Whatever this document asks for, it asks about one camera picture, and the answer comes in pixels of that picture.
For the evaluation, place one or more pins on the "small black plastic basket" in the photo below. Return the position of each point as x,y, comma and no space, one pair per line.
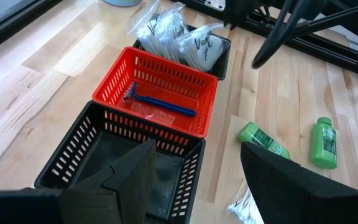
222,65

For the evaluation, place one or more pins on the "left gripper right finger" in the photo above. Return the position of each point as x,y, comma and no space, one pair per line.
284,193

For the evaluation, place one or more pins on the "green shampoo bottle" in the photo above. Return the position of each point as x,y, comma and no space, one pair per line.
259,137
323,146

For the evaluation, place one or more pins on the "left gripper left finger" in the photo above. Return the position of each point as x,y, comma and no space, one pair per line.
135,180

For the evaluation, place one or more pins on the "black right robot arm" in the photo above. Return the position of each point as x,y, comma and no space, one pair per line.
238,9

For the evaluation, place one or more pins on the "red plastic basket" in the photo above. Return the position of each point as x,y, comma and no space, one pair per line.
166,71

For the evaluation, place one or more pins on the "green wipes canister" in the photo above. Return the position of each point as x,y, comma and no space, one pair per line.
123,2

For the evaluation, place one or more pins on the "large black plastic basket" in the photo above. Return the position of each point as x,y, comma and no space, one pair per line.
82,146

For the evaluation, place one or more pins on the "clear vanity pack bag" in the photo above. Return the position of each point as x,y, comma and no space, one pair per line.
163,31
204,46
244,208

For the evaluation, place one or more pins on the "clear plastic wrapper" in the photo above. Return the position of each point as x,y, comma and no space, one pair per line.
157,115

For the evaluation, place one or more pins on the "blue disposable razor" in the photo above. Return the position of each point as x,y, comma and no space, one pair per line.
163,105

